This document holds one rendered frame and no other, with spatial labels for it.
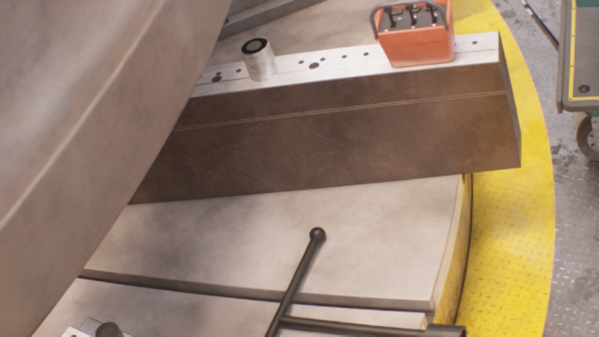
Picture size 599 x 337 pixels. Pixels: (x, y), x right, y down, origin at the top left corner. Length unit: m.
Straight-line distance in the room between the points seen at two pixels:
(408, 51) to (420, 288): 0.60
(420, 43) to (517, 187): 0.81
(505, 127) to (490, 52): 0.22
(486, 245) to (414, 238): 0.41
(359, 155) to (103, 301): 0.84
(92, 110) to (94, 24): 0.27
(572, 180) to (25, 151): 1.80
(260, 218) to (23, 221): 1.07
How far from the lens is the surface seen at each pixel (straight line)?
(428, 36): 2.67
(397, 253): 2.81
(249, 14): 3.82
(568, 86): 3.17
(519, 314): 2.99
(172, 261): 3.05
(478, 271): 3.12
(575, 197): 3.27
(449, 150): 2.91
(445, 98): 2.79
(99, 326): 2.37
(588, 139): 3.31
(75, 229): 2.27
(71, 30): 2.42
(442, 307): 2.88
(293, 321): 2.69
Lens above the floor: 2.31
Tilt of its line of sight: 39 degrees down
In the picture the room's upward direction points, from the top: 21 degrees counter-clockwise
